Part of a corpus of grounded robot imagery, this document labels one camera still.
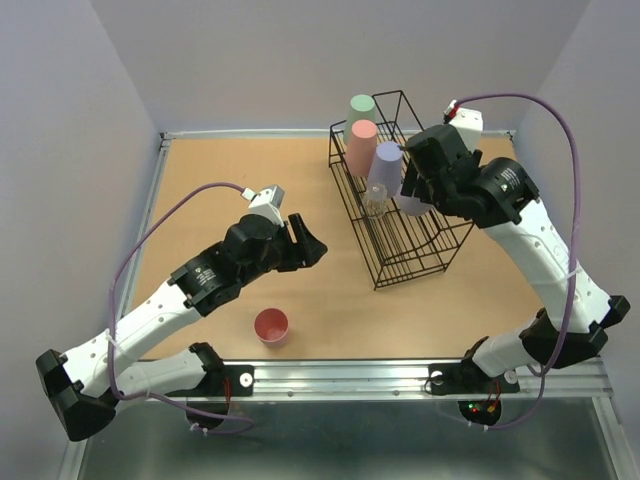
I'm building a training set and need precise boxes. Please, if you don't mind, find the red plastic cup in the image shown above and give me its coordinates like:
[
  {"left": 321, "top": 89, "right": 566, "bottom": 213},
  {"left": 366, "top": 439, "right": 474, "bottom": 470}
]
[{"left": 254, "top": 308, "right": 289, "bottom": 348}]

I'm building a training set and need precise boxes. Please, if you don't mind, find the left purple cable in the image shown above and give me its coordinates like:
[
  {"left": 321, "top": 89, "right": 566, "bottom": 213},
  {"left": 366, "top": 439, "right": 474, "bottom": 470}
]
[{"left": 108, "top": 182, "right": 256, "bottom": 436}]

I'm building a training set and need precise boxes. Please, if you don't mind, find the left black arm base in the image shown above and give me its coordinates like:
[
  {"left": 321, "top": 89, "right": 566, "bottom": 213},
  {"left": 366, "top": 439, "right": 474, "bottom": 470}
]
[{"left": 181, "top": 364, "right": 255, "bottom": 398}]

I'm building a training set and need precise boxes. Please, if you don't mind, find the clear plastic cup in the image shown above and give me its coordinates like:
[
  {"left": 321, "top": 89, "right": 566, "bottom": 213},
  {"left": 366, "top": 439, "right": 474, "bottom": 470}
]
[{"left": 363, "top": 183, "right": 388, "bottom": 219}]

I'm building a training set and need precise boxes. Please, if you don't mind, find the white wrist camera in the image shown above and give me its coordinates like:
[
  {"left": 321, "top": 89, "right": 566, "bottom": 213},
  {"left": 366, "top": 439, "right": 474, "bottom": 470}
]
[
  {"left": 241, "top": 185, "right": 285, "bottom": 227},
  {"left": 443, "top": 100, "right": 484, "bottom": 151}
]

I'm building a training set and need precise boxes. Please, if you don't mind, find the salmon pink plastic cup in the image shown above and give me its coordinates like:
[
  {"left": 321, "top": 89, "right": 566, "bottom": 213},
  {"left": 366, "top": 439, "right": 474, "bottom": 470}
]
[{"left": 345, "top": 119, "right": 377, "bottom": 177}]

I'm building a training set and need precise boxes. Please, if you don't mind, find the mint green plastic cup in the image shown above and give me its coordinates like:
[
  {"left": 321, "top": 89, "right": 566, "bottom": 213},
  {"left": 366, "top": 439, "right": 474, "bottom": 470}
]
[{"left": 343, "top": 94, "right": 376, "bottom": 144}]

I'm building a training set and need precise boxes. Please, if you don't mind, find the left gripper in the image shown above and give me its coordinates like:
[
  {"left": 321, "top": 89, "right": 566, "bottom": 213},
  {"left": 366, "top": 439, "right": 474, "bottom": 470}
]
[{"left": 240, "top": 213, "right": 328, "bottom": 285}]

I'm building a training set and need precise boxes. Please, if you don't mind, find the large lavender plastic cup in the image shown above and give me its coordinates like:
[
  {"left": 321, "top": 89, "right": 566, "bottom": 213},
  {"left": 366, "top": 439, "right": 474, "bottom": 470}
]
[{"left": 367, "top": 142, "right": 404, "bottom": 198}]

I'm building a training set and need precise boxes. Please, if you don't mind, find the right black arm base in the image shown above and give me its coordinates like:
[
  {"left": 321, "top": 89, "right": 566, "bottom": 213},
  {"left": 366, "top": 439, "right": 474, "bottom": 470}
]
[{"left": 425, "top": 362, "right": 520, "bottom": 396}]

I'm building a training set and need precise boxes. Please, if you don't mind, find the small lavender plastic cup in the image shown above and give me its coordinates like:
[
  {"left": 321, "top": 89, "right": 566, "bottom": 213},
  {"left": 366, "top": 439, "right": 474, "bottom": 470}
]
[{"left": 395, "top": 195, "right": 434, "bottom": 216}]

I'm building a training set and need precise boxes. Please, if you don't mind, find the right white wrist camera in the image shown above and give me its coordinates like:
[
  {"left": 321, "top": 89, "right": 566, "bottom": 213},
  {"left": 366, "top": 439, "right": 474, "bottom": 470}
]
[{"left": 443, "top": 100, "right": 484, "bottom": 151}]

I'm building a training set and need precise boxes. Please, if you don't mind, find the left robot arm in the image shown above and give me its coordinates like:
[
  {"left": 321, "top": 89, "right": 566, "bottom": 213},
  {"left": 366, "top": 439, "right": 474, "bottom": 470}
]
[{"left": 36, "top": 214, "right": 328, "bottom": 442}]

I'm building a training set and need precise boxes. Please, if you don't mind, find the black wire dish rack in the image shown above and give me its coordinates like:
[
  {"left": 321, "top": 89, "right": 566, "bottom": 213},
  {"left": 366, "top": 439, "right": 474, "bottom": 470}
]
[{"left": 328, "top": 90, "right": 473, "bottom": 289}]

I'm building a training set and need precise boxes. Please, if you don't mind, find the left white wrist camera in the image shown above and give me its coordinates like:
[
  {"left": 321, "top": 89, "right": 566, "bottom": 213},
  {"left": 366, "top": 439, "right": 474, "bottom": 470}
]
[{"left": 241, "top": 185, "right": 285, "bottom": 227}]

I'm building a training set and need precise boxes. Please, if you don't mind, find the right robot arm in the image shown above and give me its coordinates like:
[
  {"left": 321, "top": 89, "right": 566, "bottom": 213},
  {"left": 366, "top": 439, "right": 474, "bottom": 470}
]
[{"left": 402, "top": 124, "right": 630, "bottom": 390}]

